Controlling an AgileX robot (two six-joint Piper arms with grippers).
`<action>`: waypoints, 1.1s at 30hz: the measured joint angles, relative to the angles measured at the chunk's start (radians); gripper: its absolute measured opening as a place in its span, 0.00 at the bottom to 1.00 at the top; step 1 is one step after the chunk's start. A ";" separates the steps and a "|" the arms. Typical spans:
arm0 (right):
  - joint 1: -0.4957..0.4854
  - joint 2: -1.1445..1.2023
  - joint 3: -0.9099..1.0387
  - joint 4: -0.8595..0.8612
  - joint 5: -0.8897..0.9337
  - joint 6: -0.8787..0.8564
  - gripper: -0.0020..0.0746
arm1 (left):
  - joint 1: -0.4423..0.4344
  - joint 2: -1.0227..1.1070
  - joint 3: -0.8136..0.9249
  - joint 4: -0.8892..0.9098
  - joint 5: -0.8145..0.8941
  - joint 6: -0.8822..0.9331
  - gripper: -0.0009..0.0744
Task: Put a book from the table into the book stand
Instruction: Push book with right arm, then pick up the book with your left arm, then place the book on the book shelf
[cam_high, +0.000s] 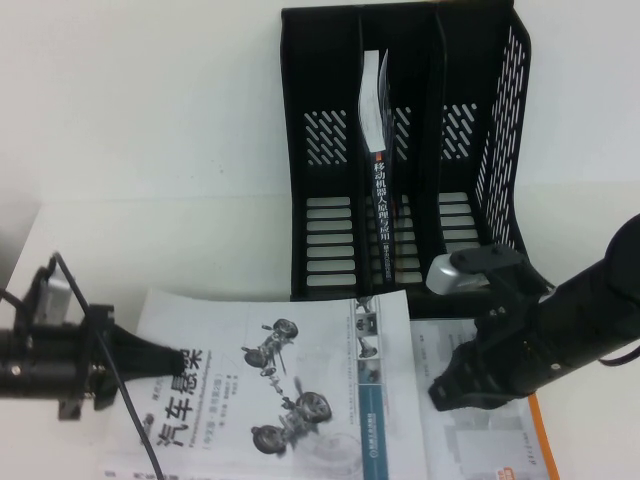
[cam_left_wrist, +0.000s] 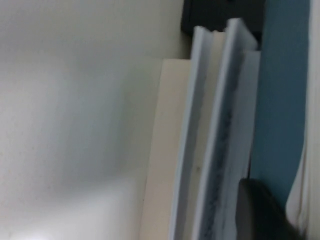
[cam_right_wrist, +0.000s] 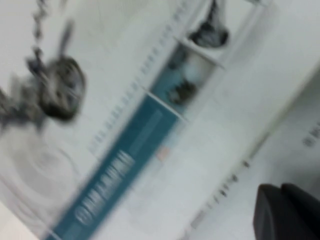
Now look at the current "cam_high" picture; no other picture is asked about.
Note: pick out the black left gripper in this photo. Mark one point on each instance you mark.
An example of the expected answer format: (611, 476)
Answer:
(85, 360)

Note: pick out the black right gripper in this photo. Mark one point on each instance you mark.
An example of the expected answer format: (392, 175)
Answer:
(515, 350)

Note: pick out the white car suspension book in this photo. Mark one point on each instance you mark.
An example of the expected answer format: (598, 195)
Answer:
(225, 400)

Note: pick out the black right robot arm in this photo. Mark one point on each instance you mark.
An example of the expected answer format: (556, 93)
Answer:
(590, 300)

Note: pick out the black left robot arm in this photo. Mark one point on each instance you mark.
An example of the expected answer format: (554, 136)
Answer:
(30, 365)

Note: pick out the orange edged ROS2 book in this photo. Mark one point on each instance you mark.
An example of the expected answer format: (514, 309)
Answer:
(500, 440)

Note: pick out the black spine robot book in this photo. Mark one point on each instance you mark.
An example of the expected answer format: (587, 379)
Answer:
(382, 210)

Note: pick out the black plastic book stand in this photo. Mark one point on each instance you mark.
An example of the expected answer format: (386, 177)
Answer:
(325, 75)

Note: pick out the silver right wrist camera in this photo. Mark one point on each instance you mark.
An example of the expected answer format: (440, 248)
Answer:
(445, 277)

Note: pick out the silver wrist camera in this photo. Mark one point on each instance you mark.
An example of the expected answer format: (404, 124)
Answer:
(445, 277)
(57, 300)

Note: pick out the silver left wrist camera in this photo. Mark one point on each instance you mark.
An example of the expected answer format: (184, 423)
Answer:
(57, 300)

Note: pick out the black right camera bracket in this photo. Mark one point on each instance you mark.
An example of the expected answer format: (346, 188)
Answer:
(505, 270)

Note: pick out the black camera bracket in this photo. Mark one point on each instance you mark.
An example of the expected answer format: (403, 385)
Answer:
(30, 300)
(505, 270)

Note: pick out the black left camera bracket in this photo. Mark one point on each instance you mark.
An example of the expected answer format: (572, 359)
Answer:
(30, 300)

